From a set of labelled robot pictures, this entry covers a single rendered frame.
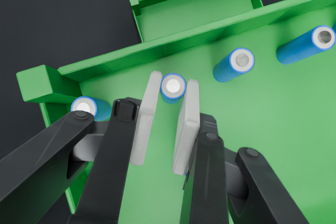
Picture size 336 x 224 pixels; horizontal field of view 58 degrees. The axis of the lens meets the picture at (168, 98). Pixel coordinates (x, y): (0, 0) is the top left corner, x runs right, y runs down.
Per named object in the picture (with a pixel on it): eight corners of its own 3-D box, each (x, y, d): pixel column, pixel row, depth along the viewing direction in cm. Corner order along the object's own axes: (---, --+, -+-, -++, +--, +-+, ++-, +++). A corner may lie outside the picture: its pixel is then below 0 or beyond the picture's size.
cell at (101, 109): (94, 123, 27) (73, 126, 20) (88, 103, 27) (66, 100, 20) (114, 117, 27) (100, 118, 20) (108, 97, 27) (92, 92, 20)
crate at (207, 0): (155, 86, 75) (155, 82, 67) (131, 9, 76) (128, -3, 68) (268, 50, 77) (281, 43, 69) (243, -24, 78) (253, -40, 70)
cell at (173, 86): (164, 106, 27) (164, 103, 20) (158, 86, 27) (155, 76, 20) (184, 100, 27) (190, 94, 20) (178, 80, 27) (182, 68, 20)
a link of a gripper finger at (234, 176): (195, 158, 13) (264, 174, 13) (195, 110, 18) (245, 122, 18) (187, 186, 13) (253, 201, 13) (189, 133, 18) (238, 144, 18)
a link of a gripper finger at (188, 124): (185, 122, 14) (200, 125, 14) (188, 77, 21) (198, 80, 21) (171, 174, 15) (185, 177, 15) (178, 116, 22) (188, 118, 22)
